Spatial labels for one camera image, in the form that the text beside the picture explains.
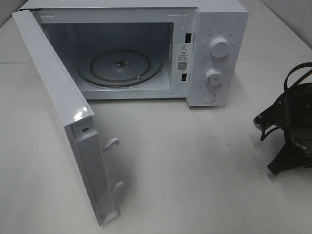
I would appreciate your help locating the white microwave oven body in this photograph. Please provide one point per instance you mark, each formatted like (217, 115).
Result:
(81, 29)

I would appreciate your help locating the upper white power knob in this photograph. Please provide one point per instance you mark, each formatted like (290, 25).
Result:
(219, 47)

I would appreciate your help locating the white microwave door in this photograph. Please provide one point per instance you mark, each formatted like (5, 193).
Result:
(75, 114)

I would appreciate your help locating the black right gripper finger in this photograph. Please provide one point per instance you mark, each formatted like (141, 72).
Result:
(289, 157)
(273, 115)

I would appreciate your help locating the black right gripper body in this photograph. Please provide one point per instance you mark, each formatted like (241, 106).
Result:
(298, 129)

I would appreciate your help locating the round white door button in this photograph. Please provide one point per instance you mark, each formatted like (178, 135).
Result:
(208, 97)

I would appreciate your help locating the white warning label sticker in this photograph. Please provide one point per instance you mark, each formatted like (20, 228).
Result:
(183, 54)

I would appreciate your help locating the white timer knob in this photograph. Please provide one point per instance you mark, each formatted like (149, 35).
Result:
(213, 77)

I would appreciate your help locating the glass microwave turntable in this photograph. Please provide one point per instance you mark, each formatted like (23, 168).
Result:
(120, 68)

